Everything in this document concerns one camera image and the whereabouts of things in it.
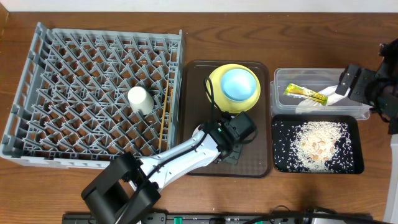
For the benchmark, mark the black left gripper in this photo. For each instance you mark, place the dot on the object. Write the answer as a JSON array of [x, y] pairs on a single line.
[[232, 149]]

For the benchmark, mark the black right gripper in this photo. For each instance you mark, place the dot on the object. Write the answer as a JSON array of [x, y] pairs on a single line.
[[357, 91]]

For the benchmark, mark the yellow plate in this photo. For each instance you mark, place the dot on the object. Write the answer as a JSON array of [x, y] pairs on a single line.
[[223, 102]]

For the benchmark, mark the light blue bowl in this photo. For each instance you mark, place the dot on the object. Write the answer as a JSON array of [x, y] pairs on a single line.
[[238, 84]]

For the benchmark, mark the white napkin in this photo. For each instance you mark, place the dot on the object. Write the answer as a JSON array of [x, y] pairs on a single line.
[[310, 105]]

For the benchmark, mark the yellow green snack wrapper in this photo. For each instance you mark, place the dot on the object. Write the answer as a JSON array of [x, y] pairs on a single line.
[[296, 91]]

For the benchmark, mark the white cup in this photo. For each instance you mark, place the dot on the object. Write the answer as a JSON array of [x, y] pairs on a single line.
[[140, 100]]

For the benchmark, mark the white bowl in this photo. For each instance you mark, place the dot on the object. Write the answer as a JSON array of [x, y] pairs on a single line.
[[197, 129]]

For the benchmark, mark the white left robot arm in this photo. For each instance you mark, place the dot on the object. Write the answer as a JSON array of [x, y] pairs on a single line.
[[128, 188]]

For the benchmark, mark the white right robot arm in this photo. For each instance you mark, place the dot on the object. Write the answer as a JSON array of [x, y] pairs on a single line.
[[386, 108]]

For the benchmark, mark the grey plastic dishwasher rack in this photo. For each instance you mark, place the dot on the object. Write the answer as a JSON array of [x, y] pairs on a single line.
[[71, 107]]

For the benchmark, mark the brown plastic serving tray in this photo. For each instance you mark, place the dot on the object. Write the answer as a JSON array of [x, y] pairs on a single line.
[[255, 159]]

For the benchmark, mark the black plastic tray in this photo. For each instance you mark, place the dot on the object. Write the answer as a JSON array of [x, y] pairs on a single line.
[[353, 130]]

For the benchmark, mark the clear plastic bin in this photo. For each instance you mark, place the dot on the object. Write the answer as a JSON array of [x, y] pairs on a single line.
[[315, 79]]

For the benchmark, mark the spilled rice and food scraps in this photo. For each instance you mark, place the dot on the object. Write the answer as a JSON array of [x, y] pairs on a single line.
[[313, 146]]

